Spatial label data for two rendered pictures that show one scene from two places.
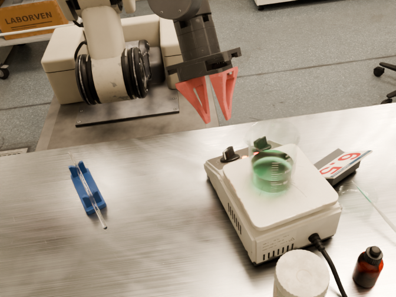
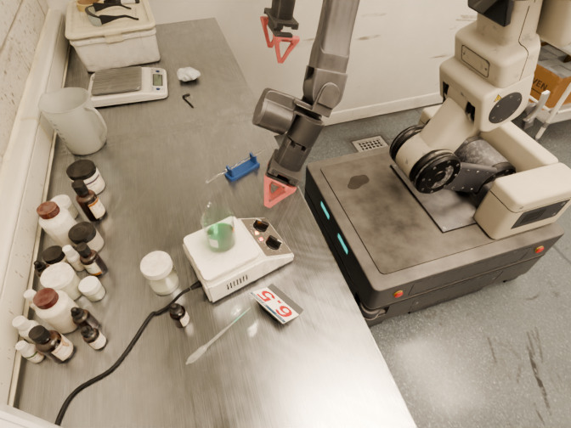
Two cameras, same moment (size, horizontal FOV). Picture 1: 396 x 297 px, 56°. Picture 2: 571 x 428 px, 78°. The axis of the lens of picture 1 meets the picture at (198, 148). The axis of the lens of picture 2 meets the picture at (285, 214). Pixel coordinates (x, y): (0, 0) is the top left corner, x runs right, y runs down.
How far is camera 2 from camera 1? 0.66 m
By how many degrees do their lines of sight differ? 48
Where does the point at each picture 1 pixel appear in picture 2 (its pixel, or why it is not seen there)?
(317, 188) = (213, 267)
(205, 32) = (285, 150)
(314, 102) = not seen: outside the picture
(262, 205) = (200, 239)
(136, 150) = not seen: hidden behind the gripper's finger
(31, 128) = not seen: hidden behind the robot
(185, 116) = (439, 239)
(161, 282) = (181, 219)
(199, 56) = (275, 159)
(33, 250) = (200, 162)
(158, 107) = (439, 213)
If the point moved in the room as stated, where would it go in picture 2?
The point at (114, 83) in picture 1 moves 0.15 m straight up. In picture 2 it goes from (407, 161) to (420, 125)
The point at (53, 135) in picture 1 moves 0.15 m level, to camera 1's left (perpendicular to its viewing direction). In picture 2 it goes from (375, 156) to (360, 137)
